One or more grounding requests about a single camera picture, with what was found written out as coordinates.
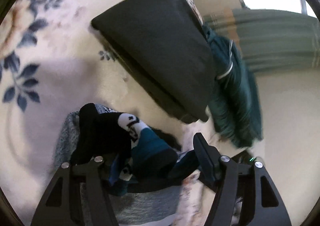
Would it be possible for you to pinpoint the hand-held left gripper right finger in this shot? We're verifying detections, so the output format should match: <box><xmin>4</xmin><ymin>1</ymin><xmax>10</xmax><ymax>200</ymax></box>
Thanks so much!
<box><xmin>193</xmin><ymin>133</ymin><xmax>292</xmax><ymax>226</ymax></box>

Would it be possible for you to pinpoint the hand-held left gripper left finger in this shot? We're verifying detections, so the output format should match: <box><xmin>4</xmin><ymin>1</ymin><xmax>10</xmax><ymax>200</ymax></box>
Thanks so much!
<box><xmin>31</xmin><ymin>157</ymin><xmax>121</xmax><ymax>226</ymax></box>

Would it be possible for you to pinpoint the black teal white patterned sock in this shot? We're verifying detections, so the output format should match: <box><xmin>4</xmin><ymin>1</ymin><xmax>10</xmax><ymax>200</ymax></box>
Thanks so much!
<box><xmin>70</xmin><ymin>103</ymin><xmax>200</xmax><ymax>197</ymax></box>

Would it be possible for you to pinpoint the grey knit cloth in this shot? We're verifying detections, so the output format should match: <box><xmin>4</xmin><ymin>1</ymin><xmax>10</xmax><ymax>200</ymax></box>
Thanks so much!
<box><xmin>54</xmin><ymin>110</ymin><xmax>184</xmax><ymax>225</ymax></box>

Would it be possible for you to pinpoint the dark green jacket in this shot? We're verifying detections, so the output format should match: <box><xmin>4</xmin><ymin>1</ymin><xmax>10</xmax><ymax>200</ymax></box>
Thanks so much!
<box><xmin>202</xmin><ymin>24</ymin><xmax>263</xmax><ymax>150</ymax></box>

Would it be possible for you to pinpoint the black folded cloth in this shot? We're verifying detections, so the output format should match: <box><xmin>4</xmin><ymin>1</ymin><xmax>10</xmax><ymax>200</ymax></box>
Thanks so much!
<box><xmin>91</xmin><ymin>0</ymin><xmax>217</xmax><ymax>125</ymax></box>

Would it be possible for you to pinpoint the floral fleece blanket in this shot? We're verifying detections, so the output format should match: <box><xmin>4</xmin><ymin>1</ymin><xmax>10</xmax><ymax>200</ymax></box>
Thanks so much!
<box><xmin>0</xmin><ymin>0</ymin><xmax>253</xmax><ymax>226</ymax></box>

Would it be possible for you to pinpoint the green striped curtain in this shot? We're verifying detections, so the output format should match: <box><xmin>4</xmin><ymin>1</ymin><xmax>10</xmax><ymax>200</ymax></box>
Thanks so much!
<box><xmin>203</xmin><ymin>8</ymin><xmax>320</xmax><ymax>74</ymax></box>

